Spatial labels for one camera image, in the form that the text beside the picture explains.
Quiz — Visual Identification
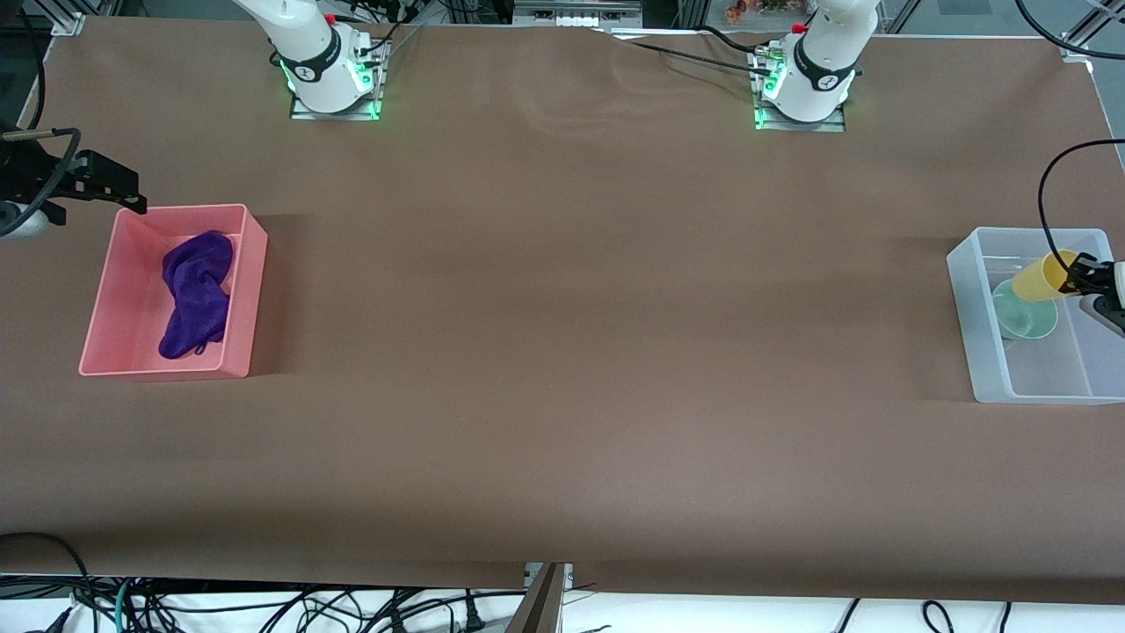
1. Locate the yellow cup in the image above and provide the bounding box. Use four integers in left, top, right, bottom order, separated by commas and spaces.
1011, 250, 1082, 303

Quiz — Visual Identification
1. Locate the green bowl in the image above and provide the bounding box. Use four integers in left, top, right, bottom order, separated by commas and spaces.
992, 279, 1059, 341

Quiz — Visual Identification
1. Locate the purple cloth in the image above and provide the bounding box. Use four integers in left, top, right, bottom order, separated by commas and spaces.
158, 230, 236, 360

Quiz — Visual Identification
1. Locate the clear plastic bin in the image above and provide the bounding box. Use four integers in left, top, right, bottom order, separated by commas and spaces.
946, 227, 1125, 405

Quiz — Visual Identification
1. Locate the pink plastic bin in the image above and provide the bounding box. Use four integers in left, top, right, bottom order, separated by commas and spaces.
77, 203, 269, 381

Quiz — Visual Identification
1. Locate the brown paper table cover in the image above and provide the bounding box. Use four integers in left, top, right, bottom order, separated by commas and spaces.
0, 16, 1125, 606

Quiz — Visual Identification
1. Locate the white power strip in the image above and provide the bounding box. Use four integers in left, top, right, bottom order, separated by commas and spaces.
514, 0, 642, 27

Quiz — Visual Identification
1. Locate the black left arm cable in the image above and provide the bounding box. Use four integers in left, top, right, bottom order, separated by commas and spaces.
1015, 0, 1125, 265

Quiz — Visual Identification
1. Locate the aluminium frame profile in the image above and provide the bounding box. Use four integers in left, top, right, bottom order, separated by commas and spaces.
1059, 16, 1100, 64
35, 0, 84, 36

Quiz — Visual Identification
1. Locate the black floor cable loop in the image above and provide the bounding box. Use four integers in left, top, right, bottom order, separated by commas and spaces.
0, 531, 93, 612

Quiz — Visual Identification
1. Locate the black cable on table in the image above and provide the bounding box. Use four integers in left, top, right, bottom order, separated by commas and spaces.
606, 26, 774, 71

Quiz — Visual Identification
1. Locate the black floor cable tangle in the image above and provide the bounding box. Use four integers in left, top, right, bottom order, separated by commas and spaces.
132, 587, 528, 633

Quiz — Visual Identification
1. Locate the grey brown bracket beam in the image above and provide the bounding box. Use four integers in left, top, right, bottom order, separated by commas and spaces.
505, 563, 574, 633

